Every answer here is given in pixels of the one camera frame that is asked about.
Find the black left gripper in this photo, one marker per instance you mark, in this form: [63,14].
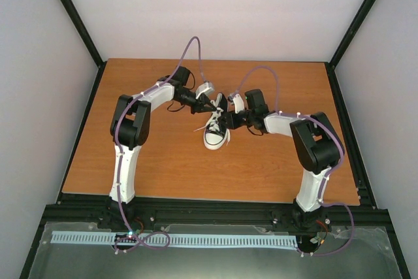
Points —
[199,106]

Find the black aluminium frame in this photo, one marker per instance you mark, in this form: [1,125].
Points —
[80,208]

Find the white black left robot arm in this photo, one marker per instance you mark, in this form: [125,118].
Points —
[130,129]

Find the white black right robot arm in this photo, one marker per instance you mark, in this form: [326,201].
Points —
[318,148]

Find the clear acrylic cover plate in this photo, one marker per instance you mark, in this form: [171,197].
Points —
[362,253]

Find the light blue slotted cable duct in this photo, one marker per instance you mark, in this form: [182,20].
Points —
[285,242]

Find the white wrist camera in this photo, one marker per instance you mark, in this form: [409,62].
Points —
[237,102]
[204,89]

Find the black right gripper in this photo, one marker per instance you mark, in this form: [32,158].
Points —
[230,117]

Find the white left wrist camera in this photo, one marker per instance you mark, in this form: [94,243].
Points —
[204,89]

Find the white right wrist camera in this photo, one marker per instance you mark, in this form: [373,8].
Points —
[237,102]

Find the white shoelace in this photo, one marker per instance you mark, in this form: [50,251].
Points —
[214,122]

